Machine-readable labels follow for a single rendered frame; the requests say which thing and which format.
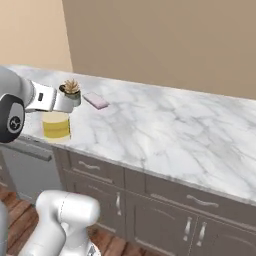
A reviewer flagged grey dishwasher handle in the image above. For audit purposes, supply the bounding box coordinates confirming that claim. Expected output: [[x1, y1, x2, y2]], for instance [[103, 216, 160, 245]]
[[12, 139, 54, 163]]

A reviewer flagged pink sponge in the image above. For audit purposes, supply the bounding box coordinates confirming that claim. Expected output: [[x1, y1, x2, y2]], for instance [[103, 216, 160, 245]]
[[82, 91, 111, 111]]

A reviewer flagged small potted plant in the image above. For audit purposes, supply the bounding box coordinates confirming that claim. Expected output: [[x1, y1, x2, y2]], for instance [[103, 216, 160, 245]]
[[58, 78, 82, 108]]

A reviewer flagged grey dishwasher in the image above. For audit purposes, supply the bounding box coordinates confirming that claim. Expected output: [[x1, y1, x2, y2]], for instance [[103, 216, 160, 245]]
[[0, 136, 65, 205]]

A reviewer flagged grey cupboard door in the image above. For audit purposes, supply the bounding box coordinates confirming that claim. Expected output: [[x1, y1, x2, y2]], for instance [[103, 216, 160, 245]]
[[127, 193, 198, 256], [189, 216, 256, 256], [71, 181, 127, 240]]

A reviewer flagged silver cupboard door handle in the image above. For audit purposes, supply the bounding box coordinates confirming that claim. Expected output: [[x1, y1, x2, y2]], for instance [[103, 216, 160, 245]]
[[115, 191, 123, 217], [196, 221, 208, 248], [182, 216, 194, 243]]

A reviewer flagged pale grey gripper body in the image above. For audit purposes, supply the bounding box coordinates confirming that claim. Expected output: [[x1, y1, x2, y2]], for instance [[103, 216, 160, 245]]
[[52, 90, 76, 114]]

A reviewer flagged silver drawer handle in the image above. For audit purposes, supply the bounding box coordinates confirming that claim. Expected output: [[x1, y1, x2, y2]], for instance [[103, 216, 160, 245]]
[[77, 160, 101, 171], [186, 194, 220, 209]]

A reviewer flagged yellow mayonnaise jar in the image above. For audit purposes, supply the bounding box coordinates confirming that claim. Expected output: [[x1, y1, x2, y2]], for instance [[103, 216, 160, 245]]
[[41, 111, 72, 145]]

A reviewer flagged short grey drawer front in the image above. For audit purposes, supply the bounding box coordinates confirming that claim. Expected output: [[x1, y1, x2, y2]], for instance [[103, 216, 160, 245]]
[[68, 151, 126, 188]]

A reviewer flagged wide grey drawer front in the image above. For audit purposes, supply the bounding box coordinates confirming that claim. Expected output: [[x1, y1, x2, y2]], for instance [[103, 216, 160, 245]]
[[144, 174, 256, 232]]

